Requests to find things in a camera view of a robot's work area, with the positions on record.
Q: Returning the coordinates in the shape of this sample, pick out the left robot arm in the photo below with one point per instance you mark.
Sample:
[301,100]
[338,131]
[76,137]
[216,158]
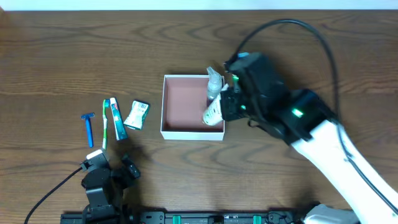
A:
[104,189]

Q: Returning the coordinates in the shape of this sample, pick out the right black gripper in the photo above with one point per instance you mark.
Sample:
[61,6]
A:
[230,104]

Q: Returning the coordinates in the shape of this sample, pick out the blue disposable razor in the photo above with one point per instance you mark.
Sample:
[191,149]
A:
[89,133]

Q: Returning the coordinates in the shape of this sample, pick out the white lotion tube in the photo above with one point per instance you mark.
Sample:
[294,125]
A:
[213,115]

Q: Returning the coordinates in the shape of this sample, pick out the white box with pink interior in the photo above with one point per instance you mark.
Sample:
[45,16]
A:
[184,100]

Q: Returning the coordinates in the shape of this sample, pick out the clear spray bottle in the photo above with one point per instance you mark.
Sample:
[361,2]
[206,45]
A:
[215,83]

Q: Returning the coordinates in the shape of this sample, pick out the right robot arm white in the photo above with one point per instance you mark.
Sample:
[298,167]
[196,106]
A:
[302,120]

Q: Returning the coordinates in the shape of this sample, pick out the Colgate toothpaste tube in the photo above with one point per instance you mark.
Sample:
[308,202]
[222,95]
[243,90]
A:
[121,133]

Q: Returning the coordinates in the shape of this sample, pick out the green white soap packet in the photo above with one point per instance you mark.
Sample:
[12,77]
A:
[137,115]

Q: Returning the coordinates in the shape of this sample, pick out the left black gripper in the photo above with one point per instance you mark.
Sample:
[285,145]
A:
[116,173]

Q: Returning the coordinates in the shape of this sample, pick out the green toothbrush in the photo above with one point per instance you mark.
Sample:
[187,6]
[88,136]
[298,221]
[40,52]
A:
[106,105]

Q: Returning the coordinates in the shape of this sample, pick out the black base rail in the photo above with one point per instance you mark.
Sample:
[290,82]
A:
[273,217]

